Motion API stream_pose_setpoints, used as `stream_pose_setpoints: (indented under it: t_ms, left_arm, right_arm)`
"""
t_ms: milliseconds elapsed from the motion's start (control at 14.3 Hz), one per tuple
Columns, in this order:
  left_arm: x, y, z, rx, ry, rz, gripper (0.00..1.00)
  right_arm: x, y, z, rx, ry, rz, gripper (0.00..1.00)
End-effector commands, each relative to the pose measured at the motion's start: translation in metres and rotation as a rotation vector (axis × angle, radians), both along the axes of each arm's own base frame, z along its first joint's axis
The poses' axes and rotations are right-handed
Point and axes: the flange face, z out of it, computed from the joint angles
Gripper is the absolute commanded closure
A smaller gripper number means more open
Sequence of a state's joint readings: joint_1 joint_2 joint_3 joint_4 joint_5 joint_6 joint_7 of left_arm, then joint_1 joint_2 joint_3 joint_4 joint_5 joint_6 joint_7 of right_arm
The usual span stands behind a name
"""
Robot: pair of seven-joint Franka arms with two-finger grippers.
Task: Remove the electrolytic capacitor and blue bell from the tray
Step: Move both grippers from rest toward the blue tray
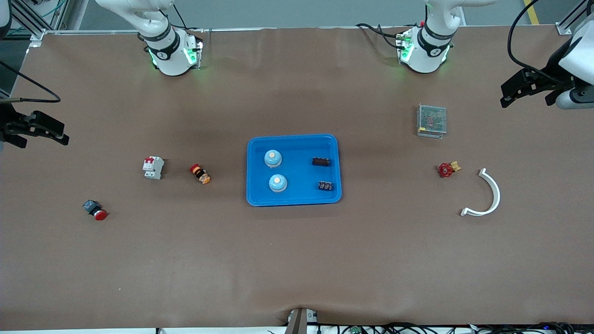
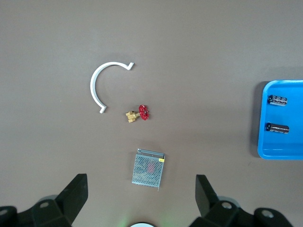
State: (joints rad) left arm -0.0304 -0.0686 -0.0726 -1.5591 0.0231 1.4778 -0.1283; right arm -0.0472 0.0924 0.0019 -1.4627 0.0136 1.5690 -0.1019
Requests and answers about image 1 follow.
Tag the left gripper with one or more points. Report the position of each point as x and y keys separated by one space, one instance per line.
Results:
x=552 y=77

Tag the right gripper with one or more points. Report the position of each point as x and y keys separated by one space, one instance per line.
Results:
x=9 y=123

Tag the dark brown capacitor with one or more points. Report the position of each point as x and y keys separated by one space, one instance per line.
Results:
x=321 y=161

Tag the light blue call bell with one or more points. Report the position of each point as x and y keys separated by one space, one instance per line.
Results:
x=277 y=183
x=273 y=158

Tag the red pushbutton with grey body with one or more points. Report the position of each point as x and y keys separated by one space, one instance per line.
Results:
x=95 y=209

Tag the metal mesh power supply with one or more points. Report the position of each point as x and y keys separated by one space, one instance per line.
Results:
x=431 y=119

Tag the white curved plastic piece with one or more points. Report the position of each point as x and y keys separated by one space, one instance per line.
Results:
x=496 y=195

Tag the white red circuit breaker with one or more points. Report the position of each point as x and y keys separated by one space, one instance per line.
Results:
x=153 y=168

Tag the orange red emergency button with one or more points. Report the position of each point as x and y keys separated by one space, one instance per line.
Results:
x=200 y=174

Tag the blue plastic tray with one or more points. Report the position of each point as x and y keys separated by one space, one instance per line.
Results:
x=297 y=195

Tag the aluminium frame post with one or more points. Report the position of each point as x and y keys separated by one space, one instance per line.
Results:
x=28 y=21
x=573 y=18

